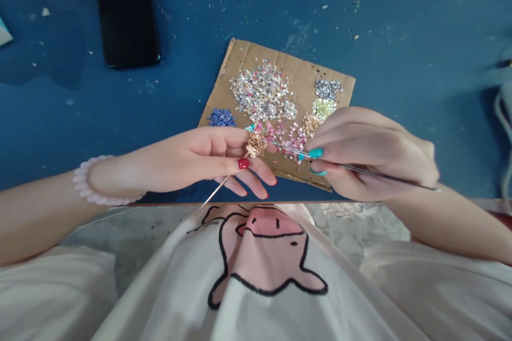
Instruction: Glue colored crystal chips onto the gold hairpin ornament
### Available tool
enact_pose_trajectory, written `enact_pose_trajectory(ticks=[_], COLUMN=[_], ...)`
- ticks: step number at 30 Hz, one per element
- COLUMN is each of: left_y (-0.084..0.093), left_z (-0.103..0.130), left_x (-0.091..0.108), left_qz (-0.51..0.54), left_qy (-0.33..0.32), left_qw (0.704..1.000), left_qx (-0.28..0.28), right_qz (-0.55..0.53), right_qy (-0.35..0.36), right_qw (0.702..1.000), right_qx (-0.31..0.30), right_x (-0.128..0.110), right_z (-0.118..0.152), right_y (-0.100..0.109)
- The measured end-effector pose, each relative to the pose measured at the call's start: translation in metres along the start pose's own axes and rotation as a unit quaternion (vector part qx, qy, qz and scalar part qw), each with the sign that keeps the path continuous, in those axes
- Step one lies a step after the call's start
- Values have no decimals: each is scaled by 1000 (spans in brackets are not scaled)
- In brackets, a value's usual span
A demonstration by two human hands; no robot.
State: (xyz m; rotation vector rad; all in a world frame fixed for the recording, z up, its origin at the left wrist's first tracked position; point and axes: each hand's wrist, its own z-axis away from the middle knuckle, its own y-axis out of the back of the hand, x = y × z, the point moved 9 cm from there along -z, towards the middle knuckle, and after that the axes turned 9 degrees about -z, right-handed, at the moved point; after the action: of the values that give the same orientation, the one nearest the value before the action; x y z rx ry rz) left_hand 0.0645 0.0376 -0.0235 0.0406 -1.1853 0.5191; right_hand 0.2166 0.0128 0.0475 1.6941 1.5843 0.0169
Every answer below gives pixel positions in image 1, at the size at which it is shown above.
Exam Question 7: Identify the person's body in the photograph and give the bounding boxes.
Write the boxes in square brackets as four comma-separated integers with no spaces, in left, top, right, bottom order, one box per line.
[0,201,512,341]

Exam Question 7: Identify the pile of blue chips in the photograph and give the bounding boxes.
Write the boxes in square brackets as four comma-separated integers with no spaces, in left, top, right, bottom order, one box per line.
[207,107,239,127]

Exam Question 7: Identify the person's left hand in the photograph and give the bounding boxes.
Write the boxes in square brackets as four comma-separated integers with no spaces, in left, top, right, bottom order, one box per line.
[146,126,278,201]

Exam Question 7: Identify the person's right hand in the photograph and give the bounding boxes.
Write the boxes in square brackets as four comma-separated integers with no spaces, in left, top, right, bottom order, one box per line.
[298,107,441,202]

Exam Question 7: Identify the person's left index finger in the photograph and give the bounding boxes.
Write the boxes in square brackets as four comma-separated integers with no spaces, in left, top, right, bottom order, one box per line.
[188,126,252,150]

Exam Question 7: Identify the white and teal box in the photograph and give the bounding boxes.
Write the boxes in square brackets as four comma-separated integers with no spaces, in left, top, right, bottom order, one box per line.
[0,17,15,48]

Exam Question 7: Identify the brown cardboard piece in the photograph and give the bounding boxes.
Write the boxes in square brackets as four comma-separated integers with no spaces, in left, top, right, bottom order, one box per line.
[197,38,356,193]

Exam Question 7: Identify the person's left middle finger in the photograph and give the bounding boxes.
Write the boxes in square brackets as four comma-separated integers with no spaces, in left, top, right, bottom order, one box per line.
[244,168,278,188]

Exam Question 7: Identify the person's left thumb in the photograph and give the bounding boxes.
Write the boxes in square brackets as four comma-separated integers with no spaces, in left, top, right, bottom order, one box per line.
[199,156,252,176]

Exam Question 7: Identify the pile of grey chips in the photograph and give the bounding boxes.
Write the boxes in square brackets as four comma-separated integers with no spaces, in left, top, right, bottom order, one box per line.
[314,78,344,101]

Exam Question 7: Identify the pile of pale green chips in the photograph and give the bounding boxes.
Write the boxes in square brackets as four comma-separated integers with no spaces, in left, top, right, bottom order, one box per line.
[311,98,339,119]

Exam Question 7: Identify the person's left ring finger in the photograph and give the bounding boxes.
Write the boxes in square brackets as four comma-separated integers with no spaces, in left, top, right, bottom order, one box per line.
[234,175,270,201]

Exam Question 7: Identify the pile of silver white chips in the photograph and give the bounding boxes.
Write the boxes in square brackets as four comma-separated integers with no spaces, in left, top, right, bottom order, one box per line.
[229,59,299,123]

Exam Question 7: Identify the gold flower hairpin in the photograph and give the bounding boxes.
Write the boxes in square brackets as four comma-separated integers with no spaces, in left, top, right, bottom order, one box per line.
[198,129,269,211]

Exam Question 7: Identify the person's left little finger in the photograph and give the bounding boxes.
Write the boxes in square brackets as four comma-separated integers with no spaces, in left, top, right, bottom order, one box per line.
[215,177,249,198]

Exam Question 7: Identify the thin metal tweezers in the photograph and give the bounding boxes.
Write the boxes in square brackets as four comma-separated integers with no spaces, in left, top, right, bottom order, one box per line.
[283,147,442,193]

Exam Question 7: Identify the pile of pink chips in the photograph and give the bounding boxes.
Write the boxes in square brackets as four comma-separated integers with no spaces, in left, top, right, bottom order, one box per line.
[263,119,311,163]

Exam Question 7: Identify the person's right thumb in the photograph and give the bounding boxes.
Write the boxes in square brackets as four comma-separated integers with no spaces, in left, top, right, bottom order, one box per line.
[310,161,375,199]

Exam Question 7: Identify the black smartphone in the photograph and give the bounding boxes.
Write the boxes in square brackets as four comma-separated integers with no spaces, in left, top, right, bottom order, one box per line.
[94,0,163,70]

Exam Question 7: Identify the person's right index finger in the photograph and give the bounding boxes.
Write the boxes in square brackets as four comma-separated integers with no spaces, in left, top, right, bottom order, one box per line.
[298,107,386,160]

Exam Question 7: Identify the white cable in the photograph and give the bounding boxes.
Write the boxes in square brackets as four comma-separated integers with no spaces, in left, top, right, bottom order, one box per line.
[492,81,512,210]

